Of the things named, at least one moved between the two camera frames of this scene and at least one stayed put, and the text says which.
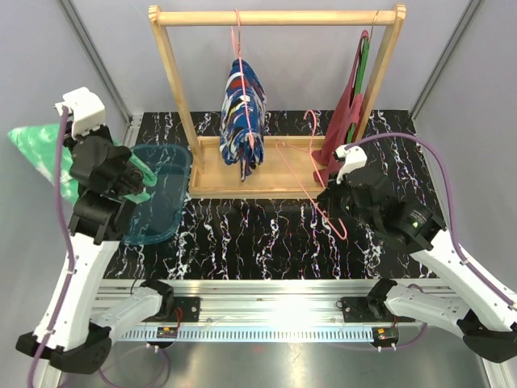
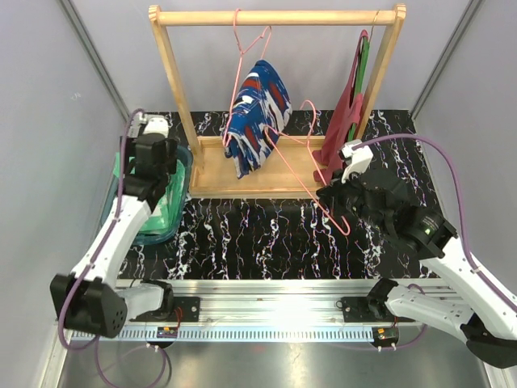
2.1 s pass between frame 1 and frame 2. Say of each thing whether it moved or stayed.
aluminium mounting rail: stayed
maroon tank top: stayed
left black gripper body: moved
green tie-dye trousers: moved
